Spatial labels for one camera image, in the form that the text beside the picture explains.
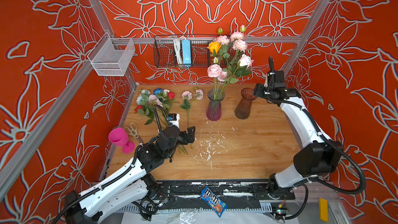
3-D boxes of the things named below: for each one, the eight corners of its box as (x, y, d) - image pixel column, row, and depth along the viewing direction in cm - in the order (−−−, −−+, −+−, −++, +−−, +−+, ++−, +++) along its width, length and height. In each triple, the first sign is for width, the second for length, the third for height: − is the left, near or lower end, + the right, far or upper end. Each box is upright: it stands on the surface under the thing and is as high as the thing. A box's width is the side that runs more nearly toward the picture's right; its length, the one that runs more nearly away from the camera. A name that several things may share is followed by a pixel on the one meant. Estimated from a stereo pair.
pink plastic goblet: (118, 153, 87) (105, 141, 75) (123, 141, 92) (111, 127, 80) (134, 153, 87) (123, 141, 75) (137, 141, 92) (127, 127, 80)
